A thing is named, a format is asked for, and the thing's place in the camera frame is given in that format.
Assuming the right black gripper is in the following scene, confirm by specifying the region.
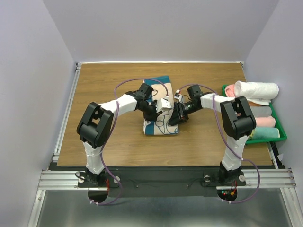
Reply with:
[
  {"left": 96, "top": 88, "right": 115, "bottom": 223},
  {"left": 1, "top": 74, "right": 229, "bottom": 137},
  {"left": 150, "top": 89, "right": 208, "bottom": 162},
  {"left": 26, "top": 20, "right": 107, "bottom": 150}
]
[{"left": 168, "top": 101, "right": 201, "bottom": 126}]

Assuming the teal and cream Doraemon towel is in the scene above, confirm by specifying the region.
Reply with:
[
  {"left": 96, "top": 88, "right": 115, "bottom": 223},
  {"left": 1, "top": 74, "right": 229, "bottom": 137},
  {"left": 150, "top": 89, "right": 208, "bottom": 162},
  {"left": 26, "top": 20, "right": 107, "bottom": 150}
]
[{"left": 143, "top": 75, "right": 178, "bottom": 136}]

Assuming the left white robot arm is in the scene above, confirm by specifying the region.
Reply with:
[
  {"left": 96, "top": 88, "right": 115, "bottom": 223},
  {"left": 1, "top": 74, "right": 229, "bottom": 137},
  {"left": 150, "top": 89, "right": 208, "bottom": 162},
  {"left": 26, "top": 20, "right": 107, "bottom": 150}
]
[{"left": 77, "top": 83, "right": 159, "bottom": 186}]

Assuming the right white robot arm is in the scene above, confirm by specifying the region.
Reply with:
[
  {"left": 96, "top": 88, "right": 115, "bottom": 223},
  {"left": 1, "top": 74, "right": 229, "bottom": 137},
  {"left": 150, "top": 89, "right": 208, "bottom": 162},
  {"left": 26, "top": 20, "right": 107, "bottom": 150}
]
[{"left": 169, "top": 84, "right": 256, "bottom": 184}]

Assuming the grey rolled towel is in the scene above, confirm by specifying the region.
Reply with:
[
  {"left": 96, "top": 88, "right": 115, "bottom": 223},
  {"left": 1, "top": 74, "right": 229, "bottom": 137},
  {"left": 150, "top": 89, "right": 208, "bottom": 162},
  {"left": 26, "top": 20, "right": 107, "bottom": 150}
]
[{"left": 250, "top": 106, "right": 272, "bottom": 118}]

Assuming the mint green rolled towel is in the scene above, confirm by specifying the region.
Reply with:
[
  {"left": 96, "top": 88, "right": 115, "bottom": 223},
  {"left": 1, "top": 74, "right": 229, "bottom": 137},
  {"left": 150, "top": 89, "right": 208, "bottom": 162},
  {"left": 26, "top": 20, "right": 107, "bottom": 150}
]
[{"left": 250, "top": 127, "right": 280, "bottom": 140}]

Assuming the white rolled towel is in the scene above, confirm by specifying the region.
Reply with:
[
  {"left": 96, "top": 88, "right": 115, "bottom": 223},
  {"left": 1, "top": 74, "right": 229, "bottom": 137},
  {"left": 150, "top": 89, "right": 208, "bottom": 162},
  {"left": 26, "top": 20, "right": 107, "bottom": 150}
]
[{"left": 234, "top": 81, "right": 279, "bottom": 106}]

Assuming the circuit board with leds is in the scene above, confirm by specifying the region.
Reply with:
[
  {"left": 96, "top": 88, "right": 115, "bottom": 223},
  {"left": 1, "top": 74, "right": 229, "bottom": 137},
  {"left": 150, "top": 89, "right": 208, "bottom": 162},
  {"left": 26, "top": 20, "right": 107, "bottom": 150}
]
[{"left": 217, "top": 188, "right": 238, "bottom": 201}]

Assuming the light pink rolled towel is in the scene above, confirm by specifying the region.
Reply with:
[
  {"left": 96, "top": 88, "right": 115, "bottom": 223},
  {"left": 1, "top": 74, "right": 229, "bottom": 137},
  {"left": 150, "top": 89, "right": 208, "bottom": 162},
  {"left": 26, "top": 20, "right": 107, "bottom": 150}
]
[{"left": 255, "top": 116, "right": 276, "bottom": 128}]

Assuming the green plastic tray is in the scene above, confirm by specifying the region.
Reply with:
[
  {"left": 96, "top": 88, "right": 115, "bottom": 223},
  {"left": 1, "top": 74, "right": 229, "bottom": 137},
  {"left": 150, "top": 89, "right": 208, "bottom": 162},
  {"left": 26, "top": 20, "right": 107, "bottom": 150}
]
[{"left": 221, "top": 85, "right": 287, "bottom": 145}]

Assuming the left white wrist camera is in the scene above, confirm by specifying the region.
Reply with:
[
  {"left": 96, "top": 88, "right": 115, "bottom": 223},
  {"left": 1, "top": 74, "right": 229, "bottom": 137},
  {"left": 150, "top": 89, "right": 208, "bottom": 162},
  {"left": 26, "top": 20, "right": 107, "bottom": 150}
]
[{"left": 156, "top": 98, "right": 171, "bottom": 113}]

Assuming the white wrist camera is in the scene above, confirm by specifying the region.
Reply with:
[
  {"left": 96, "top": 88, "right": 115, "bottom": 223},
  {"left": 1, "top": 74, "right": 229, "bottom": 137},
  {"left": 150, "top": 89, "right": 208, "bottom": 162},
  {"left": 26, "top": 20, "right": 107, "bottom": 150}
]
[
  {"left": 156, "top": 98, "right": 171, "bottom": 113},
  {"left": 174, "top": 90, "right": 183, "bottom": 102}
]

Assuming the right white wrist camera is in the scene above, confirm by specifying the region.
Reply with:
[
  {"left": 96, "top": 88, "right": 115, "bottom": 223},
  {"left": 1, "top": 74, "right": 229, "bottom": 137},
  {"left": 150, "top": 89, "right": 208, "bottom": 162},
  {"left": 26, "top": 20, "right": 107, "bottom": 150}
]
[{"left": 174, "top": 90, "right": 183, "bottom": 102}]

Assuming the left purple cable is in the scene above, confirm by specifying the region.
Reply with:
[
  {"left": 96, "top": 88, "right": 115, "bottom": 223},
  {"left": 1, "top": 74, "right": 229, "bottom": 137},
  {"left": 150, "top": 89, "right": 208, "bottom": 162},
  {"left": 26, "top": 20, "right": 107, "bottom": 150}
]
[{"left": 89, "top": 79, "right": 171, "bottom": 206}]

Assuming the purple cable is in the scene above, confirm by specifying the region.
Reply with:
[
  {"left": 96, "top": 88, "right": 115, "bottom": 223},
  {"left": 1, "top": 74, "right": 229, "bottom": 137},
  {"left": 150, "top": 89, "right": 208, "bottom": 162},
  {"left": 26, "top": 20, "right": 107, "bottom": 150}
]
[
  {"left": 89, "top": 79, "right": 171, "bottom": 206},
  {"left": 176, "top": 84, "right": 261, "bottom": 204}
]

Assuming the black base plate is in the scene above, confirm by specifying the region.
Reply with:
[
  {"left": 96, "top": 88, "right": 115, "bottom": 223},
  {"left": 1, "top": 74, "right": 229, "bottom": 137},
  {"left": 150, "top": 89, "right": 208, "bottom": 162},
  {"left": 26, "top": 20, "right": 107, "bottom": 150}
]
[{"left": 76, "top": 166, "right": 246, "bottom": 198}]

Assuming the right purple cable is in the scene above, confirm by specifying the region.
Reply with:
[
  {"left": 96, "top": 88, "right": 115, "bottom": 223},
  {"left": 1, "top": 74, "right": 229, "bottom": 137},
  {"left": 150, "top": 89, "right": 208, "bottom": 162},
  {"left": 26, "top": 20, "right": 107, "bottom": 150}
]
[{"left": 176, "top": 84, "right": 261, "bottom": 204}]

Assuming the aluminium frame rail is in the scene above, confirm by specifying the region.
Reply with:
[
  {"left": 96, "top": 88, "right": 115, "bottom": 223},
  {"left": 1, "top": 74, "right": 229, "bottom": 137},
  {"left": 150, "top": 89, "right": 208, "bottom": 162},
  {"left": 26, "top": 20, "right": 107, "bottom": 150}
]
[{"left": 29, "top": 63, "right": 302, "bottom": 227}]

